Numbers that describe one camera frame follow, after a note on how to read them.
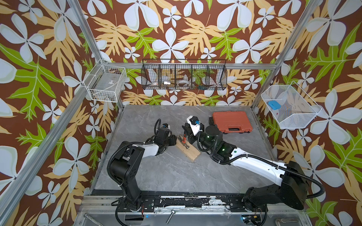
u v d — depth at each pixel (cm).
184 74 97
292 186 41
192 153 89
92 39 80
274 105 87
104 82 86
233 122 105
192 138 65
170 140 87
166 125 88
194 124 60
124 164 48
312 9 68
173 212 70
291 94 83
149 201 75
